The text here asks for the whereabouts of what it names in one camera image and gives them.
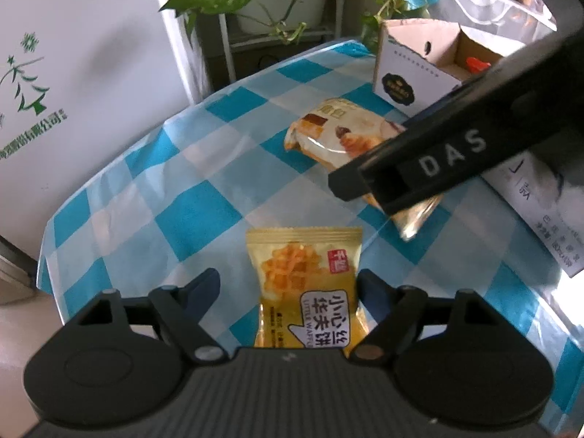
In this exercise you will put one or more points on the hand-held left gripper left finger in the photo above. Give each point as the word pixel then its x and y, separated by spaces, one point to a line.
pixel 203 292

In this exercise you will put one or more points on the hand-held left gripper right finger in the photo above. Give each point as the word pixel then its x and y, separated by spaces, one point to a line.
pixel 374 292

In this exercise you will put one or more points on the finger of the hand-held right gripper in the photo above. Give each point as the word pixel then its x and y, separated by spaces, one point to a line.
pixel 351 182

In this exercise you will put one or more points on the cream croissant bread packet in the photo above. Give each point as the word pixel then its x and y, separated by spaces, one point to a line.
pixel 328 132

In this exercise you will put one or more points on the yellow waffle packet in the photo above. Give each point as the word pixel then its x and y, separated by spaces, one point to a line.
pixel 301 269

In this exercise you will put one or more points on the red snack packet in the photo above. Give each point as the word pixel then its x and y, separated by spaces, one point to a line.
pixel 477 65

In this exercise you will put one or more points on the cardboard box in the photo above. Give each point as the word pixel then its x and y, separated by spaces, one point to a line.
pixel 410 61

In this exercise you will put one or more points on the blue checkered tablecloth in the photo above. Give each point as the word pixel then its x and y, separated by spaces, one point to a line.
pixel 159 191

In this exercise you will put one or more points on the white metal plant rack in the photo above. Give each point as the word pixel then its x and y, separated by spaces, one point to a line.
pixel 226 50

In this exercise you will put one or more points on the white board with green logo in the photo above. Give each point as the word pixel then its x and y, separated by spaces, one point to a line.
pixel 91 54

